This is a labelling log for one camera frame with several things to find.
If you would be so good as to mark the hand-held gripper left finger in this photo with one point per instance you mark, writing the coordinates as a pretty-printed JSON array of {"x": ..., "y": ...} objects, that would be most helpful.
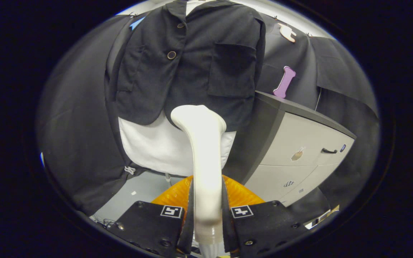
[{"x": 188, "y": 229}]

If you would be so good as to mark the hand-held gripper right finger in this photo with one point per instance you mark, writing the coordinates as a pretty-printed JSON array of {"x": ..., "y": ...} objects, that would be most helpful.
[{"x": 227, "y": 229}]

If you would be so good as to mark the white garment steamer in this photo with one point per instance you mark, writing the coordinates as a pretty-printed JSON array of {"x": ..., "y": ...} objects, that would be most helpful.
[{"x": 206, "y": 161}]

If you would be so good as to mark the white shirt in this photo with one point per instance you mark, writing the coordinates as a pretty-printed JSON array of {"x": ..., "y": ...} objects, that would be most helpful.
[{"x": 156, "y": 147}]

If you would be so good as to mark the black jacket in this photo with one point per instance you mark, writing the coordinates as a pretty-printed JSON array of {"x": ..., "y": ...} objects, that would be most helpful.
[{"x": 192, "y": 71}]

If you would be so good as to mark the cardboard and paper scraps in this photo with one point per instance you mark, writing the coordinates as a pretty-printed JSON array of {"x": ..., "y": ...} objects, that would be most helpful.
[{"x": 321, "y": 216}]

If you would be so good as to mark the grey cabinet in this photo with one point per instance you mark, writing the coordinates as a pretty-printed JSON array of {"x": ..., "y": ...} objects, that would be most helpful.
[{"x": 299, "y": 143}]

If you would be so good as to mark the black backdrop cloth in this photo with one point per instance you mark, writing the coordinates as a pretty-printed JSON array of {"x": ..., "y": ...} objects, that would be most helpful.
[{"x": 74, "y": 125}]

